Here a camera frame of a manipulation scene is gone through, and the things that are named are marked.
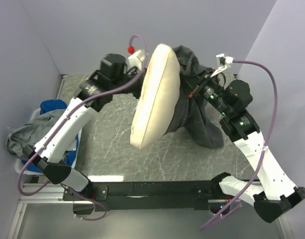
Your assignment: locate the cream white pillow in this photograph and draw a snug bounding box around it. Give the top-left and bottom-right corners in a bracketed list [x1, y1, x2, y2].
[130, 44, 180, 149]

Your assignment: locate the dark grey checked pillowcase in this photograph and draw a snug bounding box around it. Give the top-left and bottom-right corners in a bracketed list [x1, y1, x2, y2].
[164, 46, 224, 149]

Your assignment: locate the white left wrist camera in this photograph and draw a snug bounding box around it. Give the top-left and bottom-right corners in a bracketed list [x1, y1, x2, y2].
[126, 46, 148, 71]

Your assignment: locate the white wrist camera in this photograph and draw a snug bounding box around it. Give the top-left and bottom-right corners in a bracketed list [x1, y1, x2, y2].
[211, 53, 234, 77]
[126, 46, 148, 71]

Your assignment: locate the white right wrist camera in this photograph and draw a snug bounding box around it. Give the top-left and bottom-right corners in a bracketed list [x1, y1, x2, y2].
[211, 53, 234, 77]

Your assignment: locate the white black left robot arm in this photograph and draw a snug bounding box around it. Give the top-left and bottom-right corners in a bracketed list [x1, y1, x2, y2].
[23, 50, 147, 200]

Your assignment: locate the white plastic laundry basket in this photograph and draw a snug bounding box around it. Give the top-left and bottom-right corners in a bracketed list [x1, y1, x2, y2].
[15, 107, 82, 175]

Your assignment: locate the grey button shirt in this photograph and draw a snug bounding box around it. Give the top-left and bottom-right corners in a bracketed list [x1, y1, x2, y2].
[6, 110, 64, 161]

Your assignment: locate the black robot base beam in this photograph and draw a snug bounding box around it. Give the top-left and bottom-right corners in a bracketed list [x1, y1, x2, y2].
[63, 180, 233, 215]

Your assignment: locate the aluminium frame rail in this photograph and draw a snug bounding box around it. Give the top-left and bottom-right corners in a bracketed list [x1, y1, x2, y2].
[6, 183, 294, 239]

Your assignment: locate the blue garment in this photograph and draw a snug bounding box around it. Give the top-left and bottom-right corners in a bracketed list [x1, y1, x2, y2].
[20, 100, 79, 166]

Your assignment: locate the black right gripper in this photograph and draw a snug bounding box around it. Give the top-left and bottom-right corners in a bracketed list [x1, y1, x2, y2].
[173, 68, 228, 115]

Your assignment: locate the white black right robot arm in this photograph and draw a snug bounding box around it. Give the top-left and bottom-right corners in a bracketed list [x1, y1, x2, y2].
[189, 72, 305, 223]

